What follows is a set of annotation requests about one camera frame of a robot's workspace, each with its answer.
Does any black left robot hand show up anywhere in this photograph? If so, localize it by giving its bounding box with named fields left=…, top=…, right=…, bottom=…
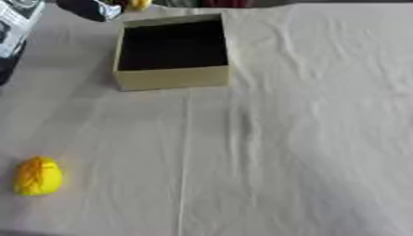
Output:
left=54, top=0, right=126, bottom=23

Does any small yellow toy fruit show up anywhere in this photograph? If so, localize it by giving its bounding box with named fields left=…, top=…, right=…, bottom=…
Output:
left=127, top=0, right=155, bottom=12

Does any tan cardboard box black inside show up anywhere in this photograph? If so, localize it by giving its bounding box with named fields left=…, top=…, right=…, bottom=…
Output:
left=111, top=13, right=232, bottom=92

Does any yellow toy lemon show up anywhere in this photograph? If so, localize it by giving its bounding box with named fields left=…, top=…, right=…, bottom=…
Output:
left=13, top=155, right=65, bottom=197

